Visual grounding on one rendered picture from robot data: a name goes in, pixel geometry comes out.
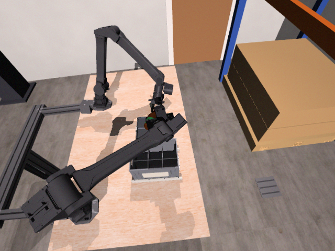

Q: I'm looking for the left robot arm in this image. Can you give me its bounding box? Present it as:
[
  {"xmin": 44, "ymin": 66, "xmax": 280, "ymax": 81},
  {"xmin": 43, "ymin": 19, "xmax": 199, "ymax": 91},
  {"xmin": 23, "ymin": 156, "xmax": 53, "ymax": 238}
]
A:
[{"xmin": 93, "ymin": 25, "xmax": 173, "ymax": 108}]

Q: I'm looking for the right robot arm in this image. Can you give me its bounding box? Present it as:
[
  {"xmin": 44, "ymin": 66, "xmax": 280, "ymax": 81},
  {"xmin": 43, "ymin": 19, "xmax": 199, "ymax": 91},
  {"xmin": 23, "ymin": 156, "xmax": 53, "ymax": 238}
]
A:
[{"xmin": 20, "ymin": 105, "xmax": 187, "ymax": 233}]

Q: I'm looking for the dark grey open-top crate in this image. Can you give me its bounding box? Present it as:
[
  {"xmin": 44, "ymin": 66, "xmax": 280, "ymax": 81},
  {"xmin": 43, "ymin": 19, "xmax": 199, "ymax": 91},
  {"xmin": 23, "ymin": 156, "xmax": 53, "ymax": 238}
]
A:
[{"xmin": 130, "ymin": 138, "xmax": 179, "ymax": 180}]

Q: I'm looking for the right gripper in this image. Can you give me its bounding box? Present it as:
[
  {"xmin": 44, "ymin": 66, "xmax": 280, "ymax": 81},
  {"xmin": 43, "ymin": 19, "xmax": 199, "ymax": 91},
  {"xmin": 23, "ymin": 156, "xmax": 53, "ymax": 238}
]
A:
[{"xmin": 146, "ymin": 112, "xmax": 174, "ymax": 130}]

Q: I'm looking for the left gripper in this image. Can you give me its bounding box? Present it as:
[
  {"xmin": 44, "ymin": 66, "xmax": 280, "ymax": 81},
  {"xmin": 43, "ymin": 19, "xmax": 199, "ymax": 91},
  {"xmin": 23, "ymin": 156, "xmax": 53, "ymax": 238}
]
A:
[{"xmin": 148, "ymin": 92, "xmax": 164, "ymax": 113}]

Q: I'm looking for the brown bottle with green label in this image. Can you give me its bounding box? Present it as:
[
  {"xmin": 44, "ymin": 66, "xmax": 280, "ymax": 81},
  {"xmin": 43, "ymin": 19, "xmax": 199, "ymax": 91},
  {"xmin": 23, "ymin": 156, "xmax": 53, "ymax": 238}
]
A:
[{"xmin": 144, "ymin": 110, "xmax": 156, "ymax": 130}]

